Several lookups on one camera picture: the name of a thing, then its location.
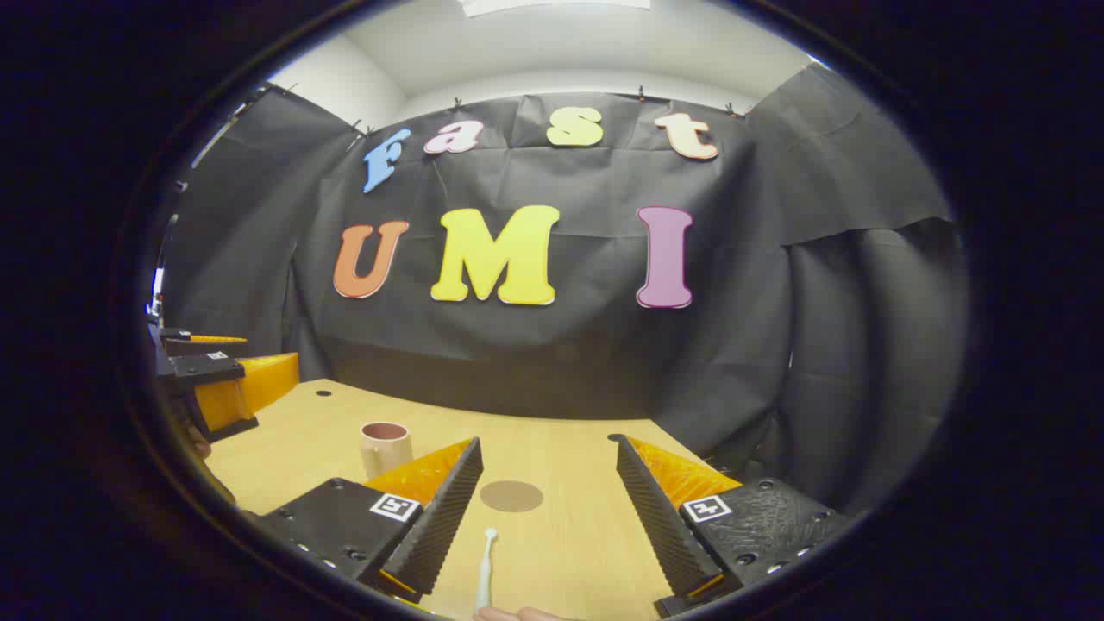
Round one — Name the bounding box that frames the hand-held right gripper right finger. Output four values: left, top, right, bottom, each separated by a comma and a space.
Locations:
614, 434, 855, 618

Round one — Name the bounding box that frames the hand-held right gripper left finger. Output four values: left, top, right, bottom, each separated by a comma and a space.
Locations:
254, 436, 484, 605

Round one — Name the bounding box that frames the round brown coaster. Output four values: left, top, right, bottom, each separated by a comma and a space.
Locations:
480, 480, 545, 514

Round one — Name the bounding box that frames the pale green toothbrush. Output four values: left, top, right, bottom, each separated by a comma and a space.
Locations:
474, 527, 499, 615

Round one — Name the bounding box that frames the beige cup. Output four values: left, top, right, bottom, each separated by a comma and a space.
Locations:
360, 422, 414, 481

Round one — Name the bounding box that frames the wooden desktop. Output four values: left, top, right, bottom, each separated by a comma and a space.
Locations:
203, 378, 743, 621

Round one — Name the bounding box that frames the black backdrop cloth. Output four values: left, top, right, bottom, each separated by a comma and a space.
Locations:
160, 62, 971, 518

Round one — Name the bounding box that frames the ceiling light panel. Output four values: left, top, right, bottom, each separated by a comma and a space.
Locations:
461, 0, 652, 16

